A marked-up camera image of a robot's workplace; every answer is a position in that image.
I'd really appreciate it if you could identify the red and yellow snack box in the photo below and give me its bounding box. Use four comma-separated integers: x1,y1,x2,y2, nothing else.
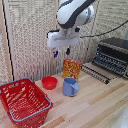
61,58,83,81

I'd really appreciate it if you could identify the black wire oven rack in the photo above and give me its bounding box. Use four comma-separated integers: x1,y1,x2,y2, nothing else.
80,62,113,85

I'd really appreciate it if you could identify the red basket with blue rim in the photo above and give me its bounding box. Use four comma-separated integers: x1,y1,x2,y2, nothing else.
0,77,54,128

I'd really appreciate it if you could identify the black cable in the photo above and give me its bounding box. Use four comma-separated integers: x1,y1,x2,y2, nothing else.
79,19,128,39

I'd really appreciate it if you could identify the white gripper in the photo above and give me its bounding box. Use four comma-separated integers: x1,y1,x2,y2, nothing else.
46,27,82,59

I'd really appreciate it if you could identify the black toaster oven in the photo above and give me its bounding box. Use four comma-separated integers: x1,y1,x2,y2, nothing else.
91,37,128,80

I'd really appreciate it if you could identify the red plastic bowl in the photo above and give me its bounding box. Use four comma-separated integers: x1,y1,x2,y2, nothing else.
41,75,59,91

